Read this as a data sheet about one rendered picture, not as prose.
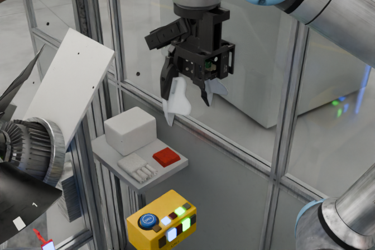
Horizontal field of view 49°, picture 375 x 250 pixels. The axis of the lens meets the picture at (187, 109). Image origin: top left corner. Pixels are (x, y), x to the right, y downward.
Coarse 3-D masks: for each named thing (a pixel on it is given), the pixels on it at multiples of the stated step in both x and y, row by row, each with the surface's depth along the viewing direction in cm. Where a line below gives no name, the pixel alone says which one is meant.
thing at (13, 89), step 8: (32, 64) 98; (24, 72) 99; (16, 80) 100; (24, 80) 94; (8, 88) 101; (16, 88) 111; (8, 96) 109; (0, 104) 107; (8, 104) 114; (0, 112) 112
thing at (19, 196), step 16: (0, 176) 102; (16, 176) 103; (32, 176) 103; (0, 192) 98; (16, 192) 98; (32, 192) 98; (48, 192) 98; (0, 208) 95; (16, 208) 94; (48, 208) 94; (0, 224) 92; (0, 240) 90
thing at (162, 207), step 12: (168, 192) 114; (156, 204) 110; (168, 204) 110; (180, 204) 110; (132, 216) 107; (156, 216) 106; (168, 216) 107; (180, 216) 107; (132, 228) 105; (144, 228) 103; (168, 228) 104; (192, 228) 112; (132, 240) 108; (144, 240) 103; (156, 240) 102; (168, 240) 106; (180, 240) 110
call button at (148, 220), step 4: (144, 216) 105; (148, 216) 105; (152, 216) 105; (140, 220) 104; (144, 220) 104; (148, 220) 104; (152, 220) 104; (144, 224) 103; (148, 224) 103; (152, 224) 103
